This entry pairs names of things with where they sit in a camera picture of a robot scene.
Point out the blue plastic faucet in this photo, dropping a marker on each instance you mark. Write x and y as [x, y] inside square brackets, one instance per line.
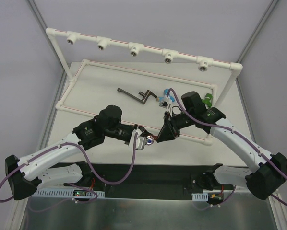
[172, 98]

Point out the right white cable duct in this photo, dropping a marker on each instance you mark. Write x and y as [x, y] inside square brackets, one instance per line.
[206, 196]

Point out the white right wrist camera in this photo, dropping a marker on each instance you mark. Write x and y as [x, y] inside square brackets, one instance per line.
[165, 102]

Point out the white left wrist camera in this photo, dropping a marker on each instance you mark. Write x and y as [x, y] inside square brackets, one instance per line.
[138, 139]

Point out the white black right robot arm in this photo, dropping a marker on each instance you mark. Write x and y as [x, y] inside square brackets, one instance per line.
[265, 172]

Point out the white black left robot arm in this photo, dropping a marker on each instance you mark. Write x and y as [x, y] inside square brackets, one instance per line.
[32, 172]

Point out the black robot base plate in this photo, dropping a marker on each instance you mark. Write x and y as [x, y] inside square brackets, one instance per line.
[154, 181]

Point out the green plastic faucet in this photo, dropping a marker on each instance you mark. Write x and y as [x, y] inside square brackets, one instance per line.
[207, 100]

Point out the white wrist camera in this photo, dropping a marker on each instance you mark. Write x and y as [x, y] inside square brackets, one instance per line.
[138, 139]
[165, 102]

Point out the left white cable duct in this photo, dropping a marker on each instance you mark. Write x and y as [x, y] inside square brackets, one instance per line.
[67, 193]

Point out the white PVC pipe frame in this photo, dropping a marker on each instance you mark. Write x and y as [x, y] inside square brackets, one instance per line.
[135, 48]

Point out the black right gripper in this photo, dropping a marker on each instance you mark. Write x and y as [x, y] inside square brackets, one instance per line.
[171, 127]

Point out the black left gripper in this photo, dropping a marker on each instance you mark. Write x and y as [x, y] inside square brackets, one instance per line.
[131, 128]

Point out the white cable duct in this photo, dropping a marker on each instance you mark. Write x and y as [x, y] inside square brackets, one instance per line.
[67, 193]
[206, 196]

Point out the aluminium enclosure frame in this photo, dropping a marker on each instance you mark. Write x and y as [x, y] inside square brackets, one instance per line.
[248, 31]

